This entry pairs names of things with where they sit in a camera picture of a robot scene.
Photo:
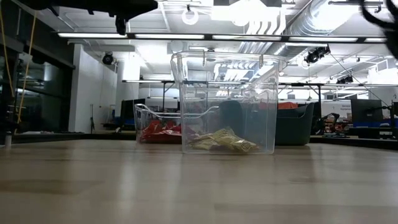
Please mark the large clear plastic bin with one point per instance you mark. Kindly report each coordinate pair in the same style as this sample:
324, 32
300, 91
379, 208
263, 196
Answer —
230, 118

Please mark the black ceiling camera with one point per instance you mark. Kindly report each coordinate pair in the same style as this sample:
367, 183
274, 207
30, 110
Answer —
107, 59

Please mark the black distant robot arm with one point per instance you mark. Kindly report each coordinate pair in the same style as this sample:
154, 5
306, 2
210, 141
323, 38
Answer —
329, 119

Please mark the silver air duct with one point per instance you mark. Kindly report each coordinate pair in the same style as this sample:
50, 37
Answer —
311, 21

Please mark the orange fabric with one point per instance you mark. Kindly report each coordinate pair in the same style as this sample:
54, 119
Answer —
287, 105

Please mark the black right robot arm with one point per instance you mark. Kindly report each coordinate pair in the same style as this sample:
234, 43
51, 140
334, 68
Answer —
393, 31

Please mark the long ceiling light strip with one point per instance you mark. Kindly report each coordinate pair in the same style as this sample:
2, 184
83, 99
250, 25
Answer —
169, 36

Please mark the black ceiling spotlight cluster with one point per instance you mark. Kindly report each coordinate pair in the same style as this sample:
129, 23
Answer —
317, 55
345, 79

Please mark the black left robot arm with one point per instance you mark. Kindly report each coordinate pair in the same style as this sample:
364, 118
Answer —
62, 4

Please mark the black metal bench frame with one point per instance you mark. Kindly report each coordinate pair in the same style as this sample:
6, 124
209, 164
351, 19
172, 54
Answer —
300, 84

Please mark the blue desk surface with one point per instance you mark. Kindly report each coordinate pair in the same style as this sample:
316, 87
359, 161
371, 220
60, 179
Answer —
373, 124

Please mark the teal plastic bin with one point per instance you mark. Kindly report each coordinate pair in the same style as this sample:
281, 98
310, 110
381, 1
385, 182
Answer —
295, 130

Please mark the white cylinder post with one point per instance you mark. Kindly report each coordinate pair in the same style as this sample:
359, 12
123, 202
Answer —
7, 140

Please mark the black tripod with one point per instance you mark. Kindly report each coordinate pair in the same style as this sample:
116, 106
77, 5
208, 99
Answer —
92, 123

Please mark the black computer monitor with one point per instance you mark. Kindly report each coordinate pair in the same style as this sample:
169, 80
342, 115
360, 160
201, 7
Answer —
129, 107
367, 110

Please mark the small clear plastic bin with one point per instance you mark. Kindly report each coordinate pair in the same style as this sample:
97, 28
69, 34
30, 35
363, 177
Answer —
146, 118

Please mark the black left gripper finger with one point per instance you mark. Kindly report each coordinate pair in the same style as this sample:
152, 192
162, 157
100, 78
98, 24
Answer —
120, 26
144, 6

